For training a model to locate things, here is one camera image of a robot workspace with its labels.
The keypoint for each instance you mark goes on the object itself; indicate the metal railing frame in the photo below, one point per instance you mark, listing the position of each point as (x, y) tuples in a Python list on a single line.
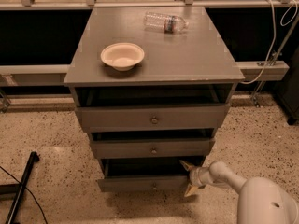
[(39, 38)]

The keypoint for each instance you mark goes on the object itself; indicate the clear plastic water bottle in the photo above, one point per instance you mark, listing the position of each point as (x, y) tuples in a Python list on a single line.
[(169, 24)]

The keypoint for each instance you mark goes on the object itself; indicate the grey drawer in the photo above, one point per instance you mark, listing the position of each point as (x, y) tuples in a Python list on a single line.
[(152, 148), (143, 174), (150, 118)]

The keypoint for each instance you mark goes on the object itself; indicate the grey bottom drawer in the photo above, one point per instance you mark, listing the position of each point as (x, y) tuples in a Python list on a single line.
[(143, 174)]

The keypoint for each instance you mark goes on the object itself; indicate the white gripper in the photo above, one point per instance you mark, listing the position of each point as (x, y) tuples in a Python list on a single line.
[(195, 176)]

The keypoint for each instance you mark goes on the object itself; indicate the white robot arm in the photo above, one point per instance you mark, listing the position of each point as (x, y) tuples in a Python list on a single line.
[(260, 200)]

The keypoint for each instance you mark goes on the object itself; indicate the black stand leg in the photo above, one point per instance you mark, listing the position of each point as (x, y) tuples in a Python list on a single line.
[(14, 192)]

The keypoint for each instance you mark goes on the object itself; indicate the dark robot base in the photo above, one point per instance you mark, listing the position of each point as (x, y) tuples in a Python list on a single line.
[(288, 90)]

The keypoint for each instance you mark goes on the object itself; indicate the grey top drawer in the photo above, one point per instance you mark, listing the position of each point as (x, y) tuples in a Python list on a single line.
[(150, 118)]

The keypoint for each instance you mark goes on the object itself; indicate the white paper bowl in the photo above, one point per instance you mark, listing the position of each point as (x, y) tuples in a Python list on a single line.
[(122, 56)]

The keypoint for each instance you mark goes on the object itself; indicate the grey middle drawer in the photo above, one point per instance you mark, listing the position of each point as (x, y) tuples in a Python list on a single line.
[(152, 148)]

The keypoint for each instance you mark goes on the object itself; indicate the grey drawer cabinet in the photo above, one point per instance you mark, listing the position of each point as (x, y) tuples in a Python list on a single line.
[(190, 68)]

